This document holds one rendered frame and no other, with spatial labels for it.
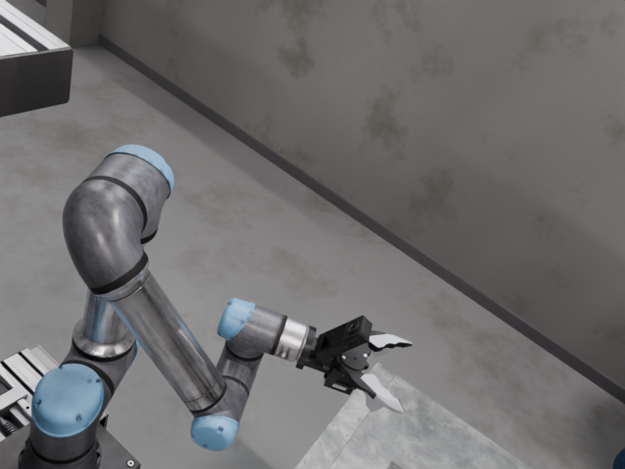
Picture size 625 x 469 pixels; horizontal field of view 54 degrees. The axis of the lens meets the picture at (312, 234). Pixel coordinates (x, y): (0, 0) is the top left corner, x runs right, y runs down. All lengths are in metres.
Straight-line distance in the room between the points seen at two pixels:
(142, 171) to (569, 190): 2.89
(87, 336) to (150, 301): 0.31
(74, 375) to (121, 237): 0.38
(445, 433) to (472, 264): 2.04
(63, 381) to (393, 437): 1.05
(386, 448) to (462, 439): 0.27
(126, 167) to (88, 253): 0.15
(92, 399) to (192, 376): 0.24
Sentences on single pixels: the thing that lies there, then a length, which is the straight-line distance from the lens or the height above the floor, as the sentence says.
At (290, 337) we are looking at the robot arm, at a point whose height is 1.46.
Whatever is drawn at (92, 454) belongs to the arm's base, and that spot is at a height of 1.10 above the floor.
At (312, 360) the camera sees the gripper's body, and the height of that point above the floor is 1.41.
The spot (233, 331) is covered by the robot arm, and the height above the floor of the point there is 1.44.
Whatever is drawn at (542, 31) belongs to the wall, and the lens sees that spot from 3.49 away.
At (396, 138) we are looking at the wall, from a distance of 3.89.
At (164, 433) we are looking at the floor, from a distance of 2.70.
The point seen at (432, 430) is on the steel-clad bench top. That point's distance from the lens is 2.02.
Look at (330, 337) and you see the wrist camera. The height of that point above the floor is 1.48.
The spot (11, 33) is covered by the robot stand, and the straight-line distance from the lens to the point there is 0.50.
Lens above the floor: 2.23
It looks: 35 degrees down
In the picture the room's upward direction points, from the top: 22 degrees clockwise
